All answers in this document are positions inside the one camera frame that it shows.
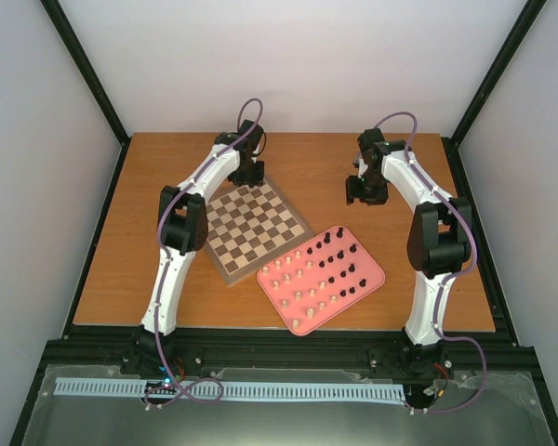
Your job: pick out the black corner post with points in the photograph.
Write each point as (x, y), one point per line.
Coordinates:
(82, 62)
(516, 35)

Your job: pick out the pink plastic tray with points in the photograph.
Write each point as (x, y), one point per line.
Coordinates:
(316, 281)

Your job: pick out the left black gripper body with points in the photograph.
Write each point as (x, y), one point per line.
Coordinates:
(246, 175)

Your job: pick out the right black corner post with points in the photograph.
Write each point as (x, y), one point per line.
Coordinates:
(516, 35)

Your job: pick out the black aluminium frame rail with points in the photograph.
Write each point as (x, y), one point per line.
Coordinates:
(197, 352)

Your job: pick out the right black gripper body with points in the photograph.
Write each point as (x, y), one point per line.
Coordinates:
(372, 188)

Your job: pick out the left black corner post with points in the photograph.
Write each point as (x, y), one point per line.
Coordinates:
(82, 62)

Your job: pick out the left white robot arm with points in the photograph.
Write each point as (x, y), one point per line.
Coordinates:
(182, 227)

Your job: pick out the light blue cable duct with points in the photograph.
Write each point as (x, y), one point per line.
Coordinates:
(230, 391)

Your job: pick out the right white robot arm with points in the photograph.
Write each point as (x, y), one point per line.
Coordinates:
(440, 238)

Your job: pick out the wooden chess board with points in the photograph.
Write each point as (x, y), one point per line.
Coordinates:
(248, 227)

